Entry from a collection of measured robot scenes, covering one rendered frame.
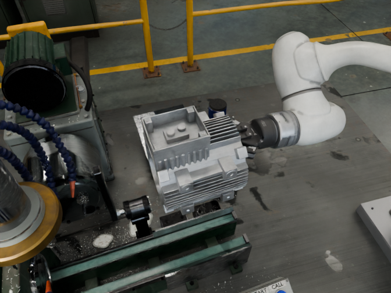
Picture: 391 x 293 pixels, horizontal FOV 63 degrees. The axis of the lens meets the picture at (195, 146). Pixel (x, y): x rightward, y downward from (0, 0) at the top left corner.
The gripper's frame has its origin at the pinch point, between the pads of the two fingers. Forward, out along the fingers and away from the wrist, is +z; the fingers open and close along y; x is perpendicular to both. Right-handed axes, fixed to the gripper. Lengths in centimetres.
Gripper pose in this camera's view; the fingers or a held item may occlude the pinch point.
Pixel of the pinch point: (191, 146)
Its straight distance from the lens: 72.0
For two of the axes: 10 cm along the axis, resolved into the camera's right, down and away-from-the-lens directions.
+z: -9.4, 1.8, -3.0
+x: -1.1, 6.8, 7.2
